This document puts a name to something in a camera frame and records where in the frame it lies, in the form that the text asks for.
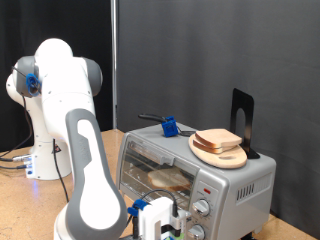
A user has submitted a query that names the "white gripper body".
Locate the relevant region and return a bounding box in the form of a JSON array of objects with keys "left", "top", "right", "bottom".
[{"left": 138, "top": 196, "right": 175, "bottom": 240}]

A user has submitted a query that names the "white bread slice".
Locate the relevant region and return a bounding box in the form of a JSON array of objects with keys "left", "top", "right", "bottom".
[{"left": 147, "top": 167, "right": 192, "bottom": 193}]

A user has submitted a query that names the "silver oven knob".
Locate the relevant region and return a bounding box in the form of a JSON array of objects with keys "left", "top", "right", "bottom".
[
  {"left": 189, "top": 224, "right": 206, "bottom": 240},
  {"left": 192, "top": 199, "right": 211, "bottom": 218}
]

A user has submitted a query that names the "glass oven door with handle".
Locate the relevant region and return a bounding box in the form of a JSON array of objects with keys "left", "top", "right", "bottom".
[{"left": 117, "top": 133, "right": 201, "bottom": 231}]

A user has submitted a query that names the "silver toaster oven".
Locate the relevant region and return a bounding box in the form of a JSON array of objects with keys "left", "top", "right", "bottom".
[{"left": 116, "top": 120, "right": 277, "bottom": 240}]

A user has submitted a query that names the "wooden toast slice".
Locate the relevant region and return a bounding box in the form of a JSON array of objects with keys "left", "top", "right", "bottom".
[
  {"left": 194, "top": 128, "right": 243, "bottom": 149},
  {"left": 192, "top": 139, "right": 234, "bottom": 155}
]

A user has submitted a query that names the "round wooden plate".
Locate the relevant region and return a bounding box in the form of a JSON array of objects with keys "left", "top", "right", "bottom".
[{"left": 188, "top": 133, "right": 248, "bottom": 170}]

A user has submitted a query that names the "black metal bookend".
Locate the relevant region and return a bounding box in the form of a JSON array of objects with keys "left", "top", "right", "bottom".
[{"left": 229, "top": 87, "right": 261, "bottom": 160}]

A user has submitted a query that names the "vertical metal pole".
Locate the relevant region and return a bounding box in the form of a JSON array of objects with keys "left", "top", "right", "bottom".
[{"left": 110, "top": 0, "right": 118, "bottom": 130}]

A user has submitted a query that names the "blue cable clip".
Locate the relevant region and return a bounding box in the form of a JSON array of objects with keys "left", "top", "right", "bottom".
[
  {"left": 25, "top": 73, "right": 42, "bottom": 98},
  {"left": 127, "top": 199, "right": 150, "bottom": 218}
]

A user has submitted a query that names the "wire oven rack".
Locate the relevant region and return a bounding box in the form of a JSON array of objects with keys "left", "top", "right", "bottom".
[{"left": 128, "top": 164, "right": 195, "bottom": 211}]

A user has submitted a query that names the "black base cable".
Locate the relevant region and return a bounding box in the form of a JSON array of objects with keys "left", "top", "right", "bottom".
[
  {"left": 0, "top": 163, "right": 33, "bottom": 171},
  {"left": 0, "top": 153, "right": 33, "bottom": 163}
]

